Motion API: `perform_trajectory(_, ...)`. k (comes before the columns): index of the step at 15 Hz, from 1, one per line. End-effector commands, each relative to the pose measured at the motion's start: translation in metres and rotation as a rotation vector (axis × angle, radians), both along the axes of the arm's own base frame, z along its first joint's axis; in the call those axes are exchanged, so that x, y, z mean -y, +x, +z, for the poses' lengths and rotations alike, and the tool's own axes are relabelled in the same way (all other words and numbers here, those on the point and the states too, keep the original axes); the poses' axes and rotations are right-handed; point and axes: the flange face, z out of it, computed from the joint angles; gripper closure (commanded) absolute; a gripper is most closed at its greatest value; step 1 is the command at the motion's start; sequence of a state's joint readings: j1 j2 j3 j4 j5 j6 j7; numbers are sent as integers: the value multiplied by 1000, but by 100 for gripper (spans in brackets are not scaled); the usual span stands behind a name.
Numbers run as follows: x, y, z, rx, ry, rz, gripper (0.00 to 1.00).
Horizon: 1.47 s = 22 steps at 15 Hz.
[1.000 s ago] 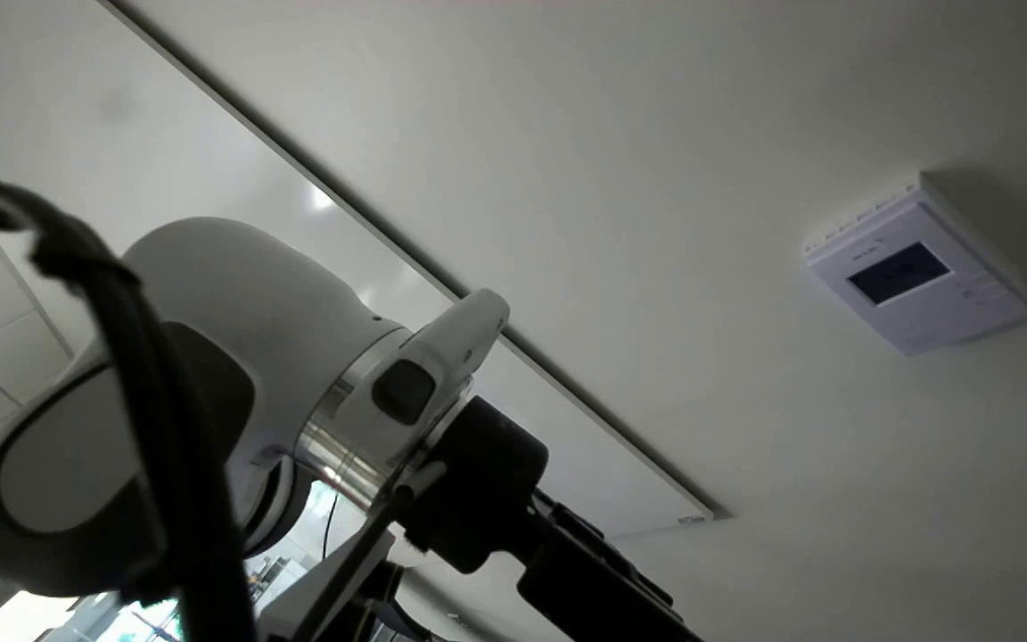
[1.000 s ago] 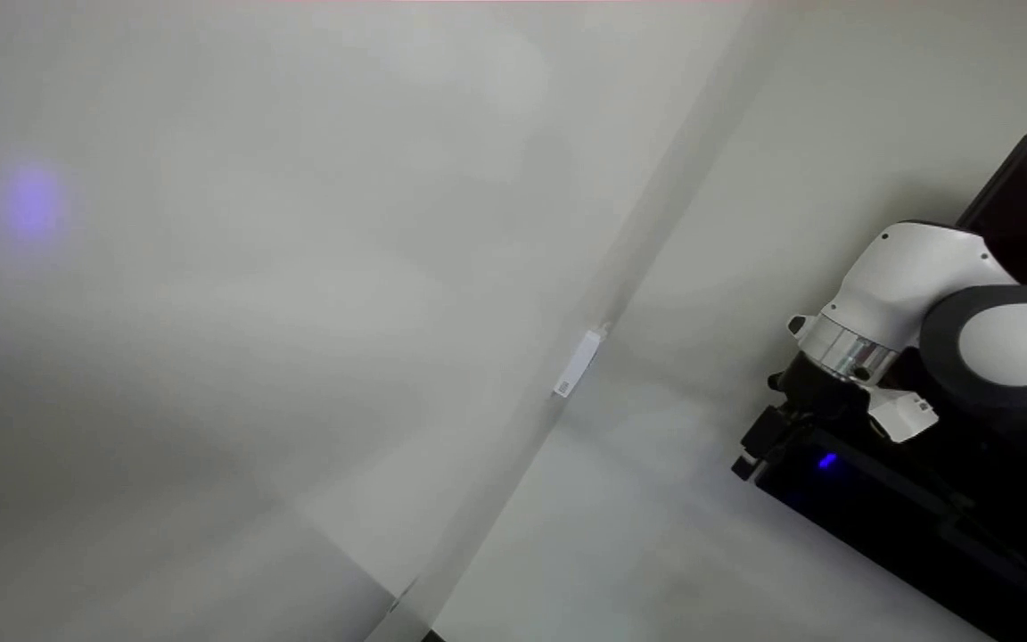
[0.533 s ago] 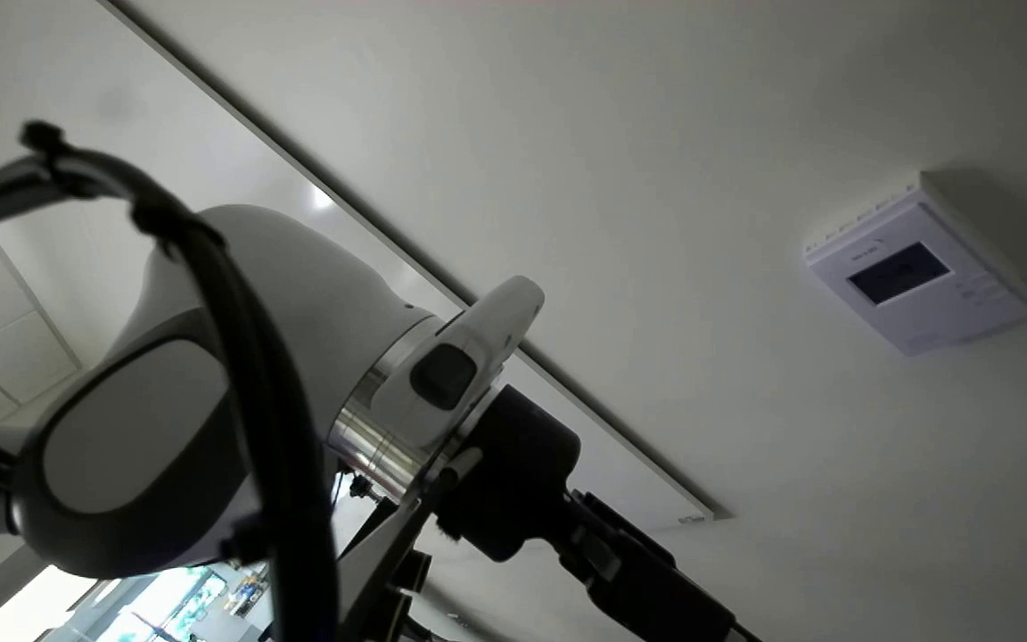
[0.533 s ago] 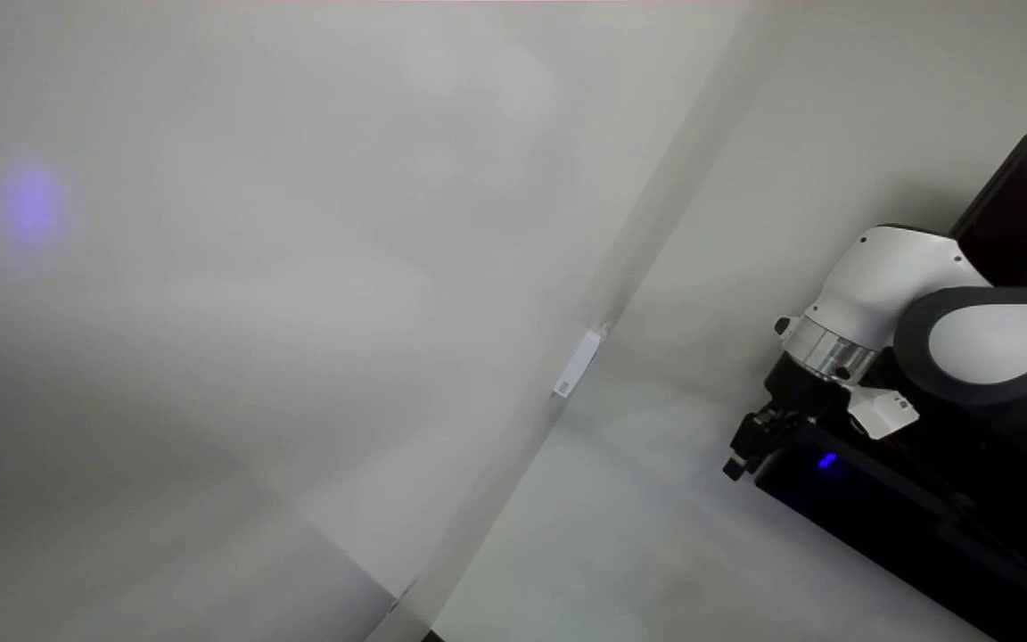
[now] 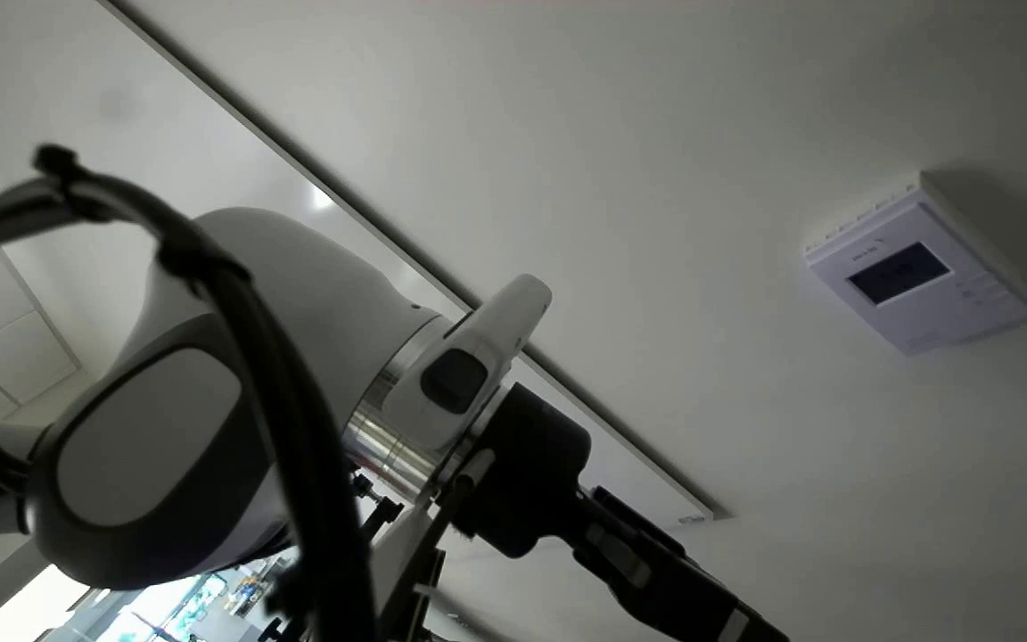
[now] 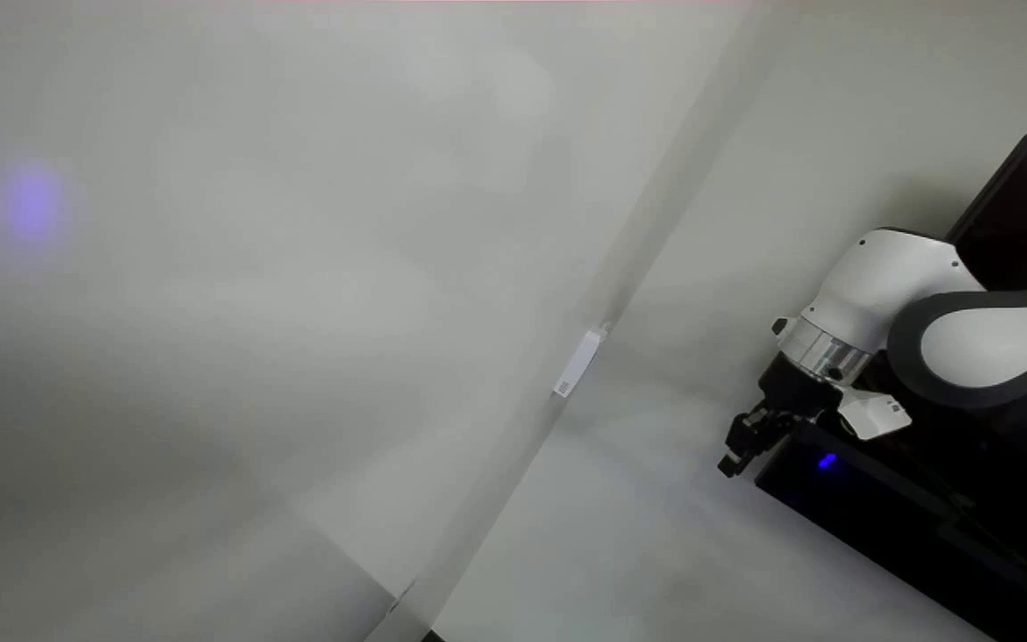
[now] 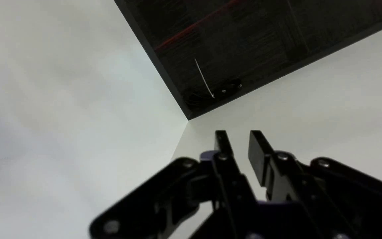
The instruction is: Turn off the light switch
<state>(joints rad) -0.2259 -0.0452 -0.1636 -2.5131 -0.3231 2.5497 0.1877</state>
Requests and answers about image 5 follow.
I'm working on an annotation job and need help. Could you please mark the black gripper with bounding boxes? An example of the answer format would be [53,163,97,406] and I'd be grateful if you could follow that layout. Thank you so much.
[453,383,790,642]

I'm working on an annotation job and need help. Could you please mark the white wall thermostat with display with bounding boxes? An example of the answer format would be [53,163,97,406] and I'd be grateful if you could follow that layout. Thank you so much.
[800,167,1027,362]

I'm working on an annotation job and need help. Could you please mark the grey wall trim strip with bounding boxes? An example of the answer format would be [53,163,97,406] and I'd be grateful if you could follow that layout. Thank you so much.
[101,0,735,527]

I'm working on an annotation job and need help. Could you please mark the black cable bundle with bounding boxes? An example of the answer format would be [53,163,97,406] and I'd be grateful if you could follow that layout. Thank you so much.
[0,139,380,642]

